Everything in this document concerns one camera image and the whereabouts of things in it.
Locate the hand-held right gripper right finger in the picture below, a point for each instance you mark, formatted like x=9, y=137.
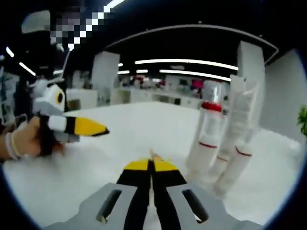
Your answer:
x=192, y=210

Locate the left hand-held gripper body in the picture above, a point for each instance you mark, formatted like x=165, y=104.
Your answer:
x=49, y=100

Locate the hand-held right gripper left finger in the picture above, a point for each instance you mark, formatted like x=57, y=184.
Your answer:
x=112, y=210

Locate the small white skincare bottle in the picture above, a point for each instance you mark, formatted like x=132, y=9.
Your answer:
x=235, y=172
x=220, y=167

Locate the white skincare tube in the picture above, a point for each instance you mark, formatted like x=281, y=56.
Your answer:
x=242, y=112

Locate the person's left hand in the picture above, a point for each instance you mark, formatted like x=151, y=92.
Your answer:
x=26, y=139

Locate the white square pillar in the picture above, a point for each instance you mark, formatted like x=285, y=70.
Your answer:
x=251, y=79
x=105, y=76

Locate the white office counter row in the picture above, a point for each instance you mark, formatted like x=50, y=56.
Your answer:
x=153, y=95

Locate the green potted plant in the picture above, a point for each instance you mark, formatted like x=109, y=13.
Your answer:
x=302, y=119

